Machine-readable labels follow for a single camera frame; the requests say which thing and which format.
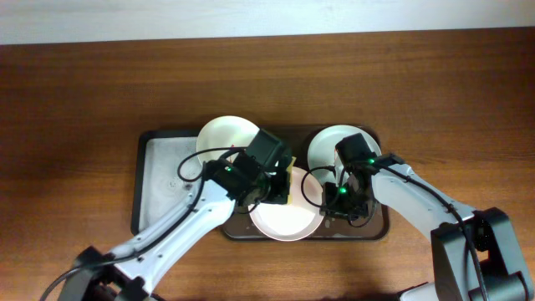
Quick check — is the white cloth tray liner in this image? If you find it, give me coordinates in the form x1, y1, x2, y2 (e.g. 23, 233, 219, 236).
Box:
140, 137, 201, 231

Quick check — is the white pinkish plate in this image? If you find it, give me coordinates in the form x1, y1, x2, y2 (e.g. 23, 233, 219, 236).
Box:
250, 167, 324, 242

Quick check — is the cream plate with red stain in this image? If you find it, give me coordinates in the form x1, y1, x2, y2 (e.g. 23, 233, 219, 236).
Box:
196, 115, 259, 151

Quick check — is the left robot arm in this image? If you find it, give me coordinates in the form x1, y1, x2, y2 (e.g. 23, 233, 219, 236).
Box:
41, 130, 293, 300

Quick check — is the dark brown serving tray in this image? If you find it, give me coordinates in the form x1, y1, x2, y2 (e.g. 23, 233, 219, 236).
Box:
222, 125, 390, 242

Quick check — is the small dark green tray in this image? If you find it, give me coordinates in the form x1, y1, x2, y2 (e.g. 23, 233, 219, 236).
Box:
130, 130, 200, 236

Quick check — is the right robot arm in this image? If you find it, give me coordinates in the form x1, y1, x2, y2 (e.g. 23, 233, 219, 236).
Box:
323, 134, 534, 300

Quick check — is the pale green plate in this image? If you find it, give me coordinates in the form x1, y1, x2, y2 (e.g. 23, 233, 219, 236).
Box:
307, 125, 382, 185

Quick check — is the green and yellow sponge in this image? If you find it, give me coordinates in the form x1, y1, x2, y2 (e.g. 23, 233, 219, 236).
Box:
285, 156, 297, 206

